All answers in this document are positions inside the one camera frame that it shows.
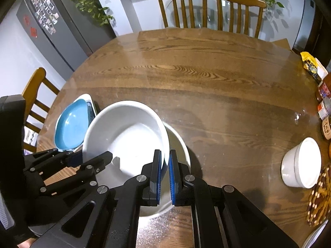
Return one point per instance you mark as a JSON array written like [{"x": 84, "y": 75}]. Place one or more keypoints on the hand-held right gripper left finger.
[{"x": 156, "y": 178}]

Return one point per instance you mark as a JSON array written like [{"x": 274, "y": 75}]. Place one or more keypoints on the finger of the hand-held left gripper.
[
  {"x": 95, "y": 166},
  {"x": 64, "y": 157}
]

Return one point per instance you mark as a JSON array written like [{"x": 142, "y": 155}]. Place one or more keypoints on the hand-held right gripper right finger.
[{"x": 172, "y": 178}]

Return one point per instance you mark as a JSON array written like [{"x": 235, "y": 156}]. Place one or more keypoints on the large white bowl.
[{"x": 182, "y": 149}]

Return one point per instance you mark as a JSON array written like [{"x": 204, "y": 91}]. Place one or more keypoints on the blue bowl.
[{"x": 72, "y": 124}]

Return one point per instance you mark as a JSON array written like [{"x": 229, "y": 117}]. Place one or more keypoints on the medium white bowl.
[{"x": 124, "y": 134}]

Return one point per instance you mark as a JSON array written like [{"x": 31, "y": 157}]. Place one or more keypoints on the square blue patterned plate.
[{"x": 84, "y": 97}]

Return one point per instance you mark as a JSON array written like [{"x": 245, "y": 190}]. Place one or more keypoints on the small white bowl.
[{"x": 302, "y": 160}]

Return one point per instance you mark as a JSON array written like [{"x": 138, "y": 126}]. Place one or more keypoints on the wooden chair with curved back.
[{"x": 33, "y": 82}]

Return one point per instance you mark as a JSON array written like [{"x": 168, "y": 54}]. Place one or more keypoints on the square red fridge decoration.
[{"x": 34, "y": 32}]

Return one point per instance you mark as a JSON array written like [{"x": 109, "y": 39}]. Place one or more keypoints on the grey refrigerator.
[{"x": 69, "y": 31}]

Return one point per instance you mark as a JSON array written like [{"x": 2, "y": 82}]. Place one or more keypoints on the round red fridge decoration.
[{"x": 27, "y": 20}]

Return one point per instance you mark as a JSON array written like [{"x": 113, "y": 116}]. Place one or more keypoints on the cluster of fridge photos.
[{"x": 44, "y": 7}]

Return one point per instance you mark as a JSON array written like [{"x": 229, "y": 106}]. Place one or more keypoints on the wooden beaded trivet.
[{"x": 316, "y": 204}]

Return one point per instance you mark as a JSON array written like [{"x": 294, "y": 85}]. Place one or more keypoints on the white round plate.
[{"x": 318, "y": 235}]

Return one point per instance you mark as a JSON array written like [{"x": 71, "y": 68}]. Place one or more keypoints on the long green hanging vine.
[{"x": 88, "y": 2}]

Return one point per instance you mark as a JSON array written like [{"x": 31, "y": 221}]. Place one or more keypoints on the dark jar with label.
[{"x": 326, "y": 129}]

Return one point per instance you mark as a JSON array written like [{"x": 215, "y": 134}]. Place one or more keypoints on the small jar with white label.
[{"x": 324, "y": 109}]

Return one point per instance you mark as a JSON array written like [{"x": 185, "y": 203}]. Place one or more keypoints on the yellow snack packet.
[{"x": 311, "y": 64}]

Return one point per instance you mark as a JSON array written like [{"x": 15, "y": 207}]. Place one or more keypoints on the dark wooden door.
[{"x": 316, "y": 33}]

